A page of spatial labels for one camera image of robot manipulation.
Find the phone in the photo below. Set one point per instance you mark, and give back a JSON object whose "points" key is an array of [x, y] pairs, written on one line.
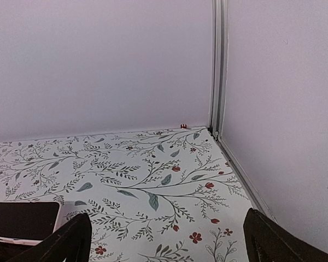
{"points": [[28, 223]]}

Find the aluminium frame post right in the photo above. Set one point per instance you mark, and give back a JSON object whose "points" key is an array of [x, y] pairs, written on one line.
{"points": [[219, 68]]}

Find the floral table mat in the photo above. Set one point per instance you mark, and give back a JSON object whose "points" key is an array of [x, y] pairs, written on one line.
{"points": [[164, 195]]}

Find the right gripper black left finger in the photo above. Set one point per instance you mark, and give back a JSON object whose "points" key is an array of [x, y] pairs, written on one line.
{"points": [[71, 242]]}

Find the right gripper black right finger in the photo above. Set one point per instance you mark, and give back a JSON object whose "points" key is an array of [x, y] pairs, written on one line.
{"points": [[265, 240]]}

